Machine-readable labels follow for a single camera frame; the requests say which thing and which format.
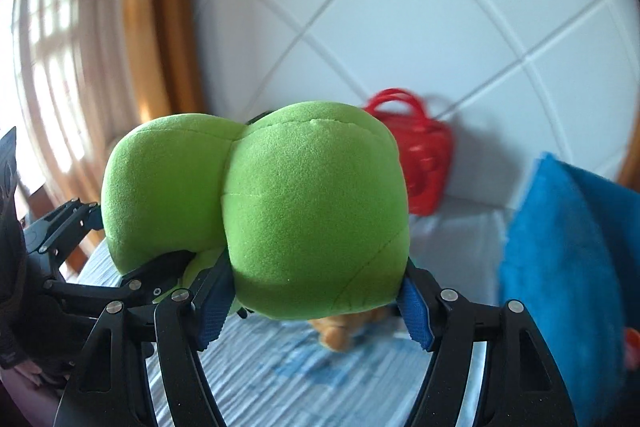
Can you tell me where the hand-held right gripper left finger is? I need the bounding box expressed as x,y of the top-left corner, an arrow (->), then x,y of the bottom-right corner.
54,252 -> 236,427

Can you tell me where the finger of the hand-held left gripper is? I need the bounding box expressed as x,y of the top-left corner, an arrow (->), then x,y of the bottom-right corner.
45,252 -> 193,308
25,198 -> 106,268

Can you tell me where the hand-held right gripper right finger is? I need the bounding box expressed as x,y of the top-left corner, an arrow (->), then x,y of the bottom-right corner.
397,264 -> 578,427

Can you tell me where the green plush toy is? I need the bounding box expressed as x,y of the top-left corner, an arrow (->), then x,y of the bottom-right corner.
100,102 -> 412,320

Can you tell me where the blue plastic storage box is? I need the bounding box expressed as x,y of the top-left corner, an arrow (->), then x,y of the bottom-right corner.
500,151 -> 640,427

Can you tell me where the tan plush toy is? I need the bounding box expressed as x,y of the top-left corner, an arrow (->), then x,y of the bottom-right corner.
307,307 -> 391,352

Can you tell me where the blue striped bed sheet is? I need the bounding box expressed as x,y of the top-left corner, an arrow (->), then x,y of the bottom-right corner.
75,197 -> 516,427

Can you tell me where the red plastic basket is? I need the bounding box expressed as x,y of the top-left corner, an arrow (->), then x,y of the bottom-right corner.
362,89 -> 453,215

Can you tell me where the beige curtain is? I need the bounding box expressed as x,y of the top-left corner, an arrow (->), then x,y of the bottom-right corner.
10,0 -> 146,218

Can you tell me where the small orange object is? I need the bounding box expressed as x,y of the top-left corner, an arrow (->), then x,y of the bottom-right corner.
622,327 -> 640,365

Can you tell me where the white padded wooden-framed headboard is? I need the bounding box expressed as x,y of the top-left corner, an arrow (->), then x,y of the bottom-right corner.
122,0 -> 640,218

